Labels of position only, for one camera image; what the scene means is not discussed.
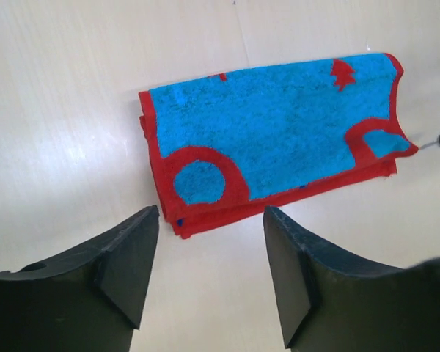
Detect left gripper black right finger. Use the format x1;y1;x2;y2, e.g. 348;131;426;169
263;207;440;351

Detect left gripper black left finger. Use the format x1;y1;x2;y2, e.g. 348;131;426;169
0;205;159;351

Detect red blue cat towel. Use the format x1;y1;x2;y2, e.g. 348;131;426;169
139;53;417;239

